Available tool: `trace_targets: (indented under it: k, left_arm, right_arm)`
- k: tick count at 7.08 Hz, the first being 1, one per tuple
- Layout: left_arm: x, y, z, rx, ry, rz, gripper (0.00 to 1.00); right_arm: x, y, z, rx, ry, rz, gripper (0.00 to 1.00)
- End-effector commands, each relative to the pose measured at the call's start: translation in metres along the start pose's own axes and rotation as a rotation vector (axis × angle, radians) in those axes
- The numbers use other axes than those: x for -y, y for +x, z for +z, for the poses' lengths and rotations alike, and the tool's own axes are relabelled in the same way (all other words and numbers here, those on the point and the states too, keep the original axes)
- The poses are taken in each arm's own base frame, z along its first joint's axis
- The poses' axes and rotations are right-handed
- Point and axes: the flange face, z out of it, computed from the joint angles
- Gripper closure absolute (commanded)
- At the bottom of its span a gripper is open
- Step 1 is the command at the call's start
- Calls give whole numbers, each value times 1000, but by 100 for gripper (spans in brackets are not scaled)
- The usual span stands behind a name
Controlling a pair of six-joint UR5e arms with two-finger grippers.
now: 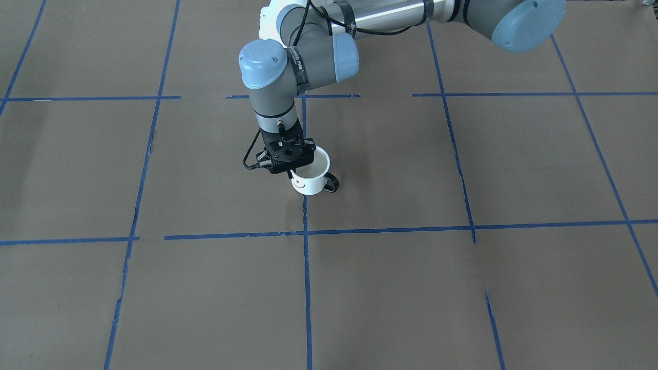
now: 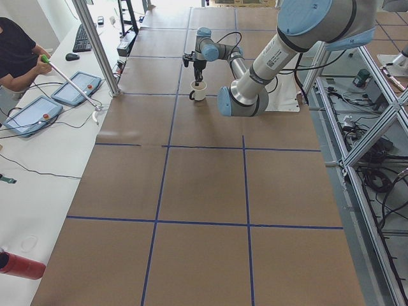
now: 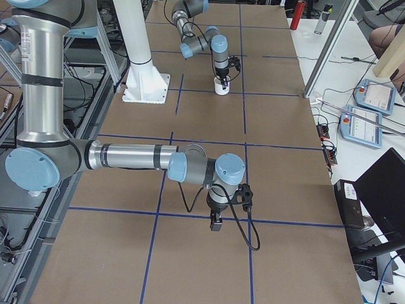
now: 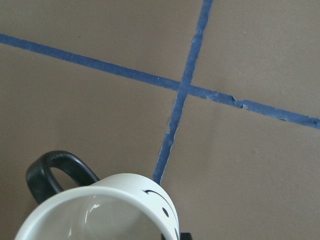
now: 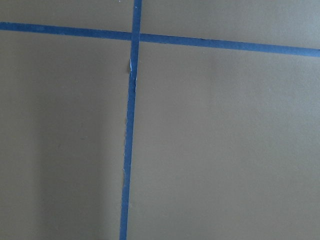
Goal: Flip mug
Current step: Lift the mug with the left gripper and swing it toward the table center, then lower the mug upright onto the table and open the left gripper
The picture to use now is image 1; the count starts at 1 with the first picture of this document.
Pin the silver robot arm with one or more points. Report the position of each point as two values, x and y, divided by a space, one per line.
303 46

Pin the white smiley mug black handle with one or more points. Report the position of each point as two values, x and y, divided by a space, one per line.
314 178

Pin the white pedestal column with base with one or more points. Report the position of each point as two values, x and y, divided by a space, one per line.
268 20

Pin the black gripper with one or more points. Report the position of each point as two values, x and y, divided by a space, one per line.
310 147

